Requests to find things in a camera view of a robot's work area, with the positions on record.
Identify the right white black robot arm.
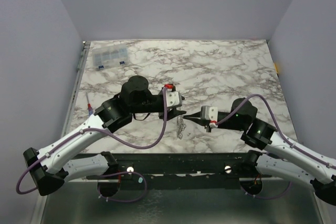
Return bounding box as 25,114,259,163
183,95,335,205

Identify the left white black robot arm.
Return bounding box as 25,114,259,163
23,76,186,196

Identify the clear plastic compartment box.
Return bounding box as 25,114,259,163
92,45,130,70

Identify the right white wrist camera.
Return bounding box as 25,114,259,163
200,105,218,128

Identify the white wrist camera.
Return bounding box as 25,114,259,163
166,91,182,109
200,105,218,128

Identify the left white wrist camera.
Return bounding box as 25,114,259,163
166,91,182,109

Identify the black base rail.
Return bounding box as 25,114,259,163
86,152,274,190

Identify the blue red handled screwdriver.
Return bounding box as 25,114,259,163
86,93,93,116

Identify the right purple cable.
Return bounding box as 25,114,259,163
209,94,336,200

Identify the left aluminium side rail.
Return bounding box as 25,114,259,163
60,41,91,138

